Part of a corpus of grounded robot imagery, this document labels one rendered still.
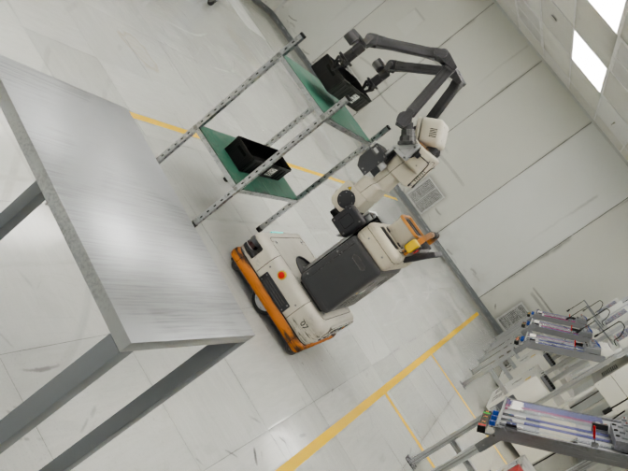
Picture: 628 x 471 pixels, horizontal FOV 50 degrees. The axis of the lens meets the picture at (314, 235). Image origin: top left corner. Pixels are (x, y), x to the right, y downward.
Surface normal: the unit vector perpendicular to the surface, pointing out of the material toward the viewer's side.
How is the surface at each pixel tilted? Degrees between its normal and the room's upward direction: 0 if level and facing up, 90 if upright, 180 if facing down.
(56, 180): 0
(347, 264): 90
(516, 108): 90
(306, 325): 90
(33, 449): 0
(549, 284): 90
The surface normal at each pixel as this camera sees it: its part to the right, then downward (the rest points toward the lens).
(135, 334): 0.77, -0.59
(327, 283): -0.33, -0.01
